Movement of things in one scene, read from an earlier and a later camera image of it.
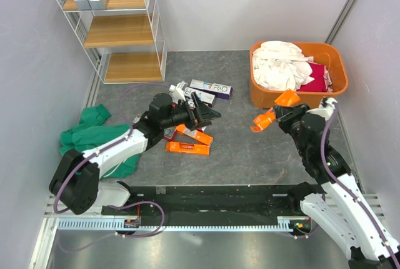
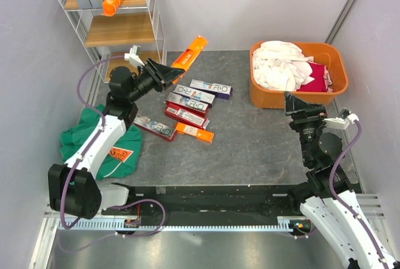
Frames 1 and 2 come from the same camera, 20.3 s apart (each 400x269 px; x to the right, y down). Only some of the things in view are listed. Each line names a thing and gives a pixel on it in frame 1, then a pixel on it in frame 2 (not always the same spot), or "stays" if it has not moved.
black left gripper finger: [204, 111] → [164, 70]
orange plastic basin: [325, 53] stays
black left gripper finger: [201, 124] → [167, 79]
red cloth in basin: [322, 82] stays
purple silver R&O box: [221, 91] stays
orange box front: [187, 147] → [186, 59]
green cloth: [91, 132] stays
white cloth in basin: [280, 65] stays
